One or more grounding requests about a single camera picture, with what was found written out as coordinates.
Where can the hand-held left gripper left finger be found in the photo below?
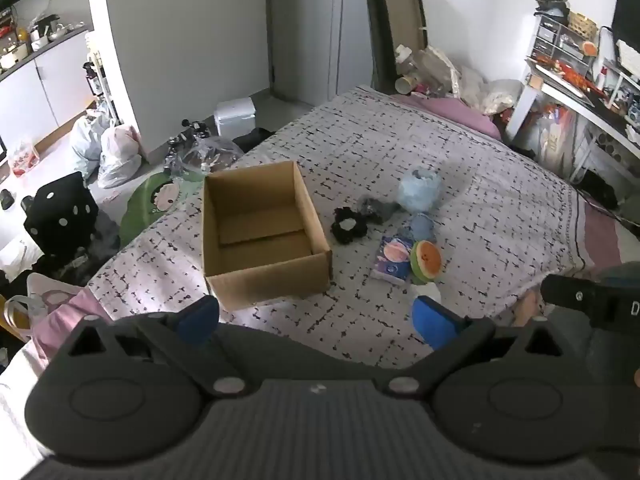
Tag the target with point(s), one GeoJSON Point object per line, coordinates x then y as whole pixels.
{"type": "Point", "coordinates": [197, 317]}

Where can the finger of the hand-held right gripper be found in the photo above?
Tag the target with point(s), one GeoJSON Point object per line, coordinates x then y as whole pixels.
{"type": "Point", "coordinates": [565, 292]}

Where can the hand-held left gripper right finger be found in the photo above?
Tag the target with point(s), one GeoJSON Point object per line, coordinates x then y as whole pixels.
{"type": "Point", "coordinates": [435, 322]}

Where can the colourful snack packet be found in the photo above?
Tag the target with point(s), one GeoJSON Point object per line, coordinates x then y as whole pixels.
{"type": "Point", "coordinates": [395, 258]}

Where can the brown cardboard box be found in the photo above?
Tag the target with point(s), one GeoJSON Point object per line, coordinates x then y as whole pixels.
{"type": "Point", "coordinates": [270, 280]}

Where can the small blue fluffy plush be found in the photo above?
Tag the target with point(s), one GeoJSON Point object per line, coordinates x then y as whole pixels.
{"type": "Point", "coordinates": [422, 225]}

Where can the light blue fluffy plush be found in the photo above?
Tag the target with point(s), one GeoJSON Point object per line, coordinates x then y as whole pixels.
{"type": "Point", "coordinates": [419, 191]}

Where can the person's leg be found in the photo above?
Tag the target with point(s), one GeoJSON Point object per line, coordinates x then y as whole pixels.
{"type": "Point", "coordinates": [529, 310]}

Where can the watermelon slice plush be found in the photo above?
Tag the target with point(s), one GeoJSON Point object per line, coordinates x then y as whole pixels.
{"type": "Point", "coordinates": [426, 259]}

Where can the black bag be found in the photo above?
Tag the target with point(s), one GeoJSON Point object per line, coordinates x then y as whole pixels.
{"type": "Point", "coordinates": [597, 187]}

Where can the green cartoon floor mat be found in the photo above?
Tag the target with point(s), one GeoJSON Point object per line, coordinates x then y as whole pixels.
{"type": "Point", "coordinates": [150, 197]}

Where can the dark grey fluffy scrunchie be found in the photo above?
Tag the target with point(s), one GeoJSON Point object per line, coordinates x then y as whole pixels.
{"type": "Point", "coordinates": [375, 207]}

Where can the black scrunchie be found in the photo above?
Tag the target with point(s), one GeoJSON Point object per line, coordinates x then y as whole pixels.
{"type": "Point", "coordinates": [349, 225]}

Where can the pink tote bag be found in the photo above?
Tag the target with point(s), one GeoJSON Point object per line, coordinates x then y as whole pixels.
{"type": "Point", "coordinates": [47, 305]}

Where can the black white-dotted cushion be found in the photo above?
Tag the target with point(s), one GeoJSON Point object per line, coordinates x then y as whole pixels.
{"type": "Point", "coordinates": [62, 212]}

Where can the black tripod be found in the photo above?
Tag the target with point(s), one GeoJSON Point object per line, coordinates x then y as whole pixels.
{"type": "Point", "coordinates": [192, 130]}

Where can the white desk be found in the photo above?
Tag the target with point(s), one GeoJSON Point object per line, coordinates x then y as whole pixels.
{"type": "Point", "coordinates": [575, 105]}

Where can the black cloth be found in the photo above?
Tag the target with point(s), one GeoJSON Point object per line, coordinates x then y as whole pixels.
{"type": "Point", "coordinates": [255, 138]}

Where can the white plastic bin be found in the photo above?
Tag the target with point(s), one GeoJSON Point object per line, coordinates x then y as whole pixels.
{"type": "Point", "coordinates": [235, 117]}

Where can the white stuffed plastic bag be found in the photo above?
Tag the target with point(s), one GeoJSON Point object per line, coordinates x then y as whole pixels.
{"type": "Point", "coordinates": [492, 96]}

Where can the pink pillow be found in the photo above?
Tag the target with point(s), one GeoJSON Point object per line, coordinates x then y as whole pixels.
{"type": "Point", "coordinates": [450, 109]}

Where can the paper cup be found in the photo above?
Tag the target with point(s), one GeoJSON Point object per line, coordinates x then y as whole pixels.
{"type": "Point", "coordinates": [407, 82]}

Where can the desktop drawer organizer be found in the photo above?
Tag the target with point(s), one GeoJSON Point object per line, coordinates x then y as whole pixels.
{"type": "Point", "coordinates": [557, 40]}

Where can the crumpled clear plastic bag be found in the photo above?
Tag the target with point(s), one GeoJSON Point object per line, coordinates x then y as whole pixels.
{"type": "Point", "coordinates": [440, 67]}

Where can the white shelf cart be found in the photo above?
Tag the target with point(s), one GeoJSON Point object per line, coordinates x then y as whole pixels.
{"type": "Point", "coordinates": [97, 72]}

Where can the wicker basket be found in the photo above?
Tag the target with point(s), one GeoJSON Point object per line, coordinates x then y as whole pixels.
{"type": "Point", "coordinates": [582, 22]}

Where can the black monitor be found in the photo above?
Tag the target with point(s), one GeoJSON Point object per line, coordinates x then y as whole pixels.
{"type": "Point", "coordinates": [627, 15]}

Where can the kitchen counter with cabinets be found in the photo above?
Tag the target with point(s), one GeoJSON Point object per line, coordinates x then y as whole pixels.
{"type": "Point", "coordinates": [35, 80]}

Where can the dark cardboard panel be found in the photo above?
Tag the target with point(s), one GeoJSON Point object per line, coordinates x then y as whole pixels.
{"type": "Point", "coordinates": [395, 25]}

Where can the grey wardrobe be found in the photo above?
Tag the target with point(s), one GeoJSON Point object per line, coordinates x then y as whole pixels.
{"type": "Point", "coordinates": [315, 25]}

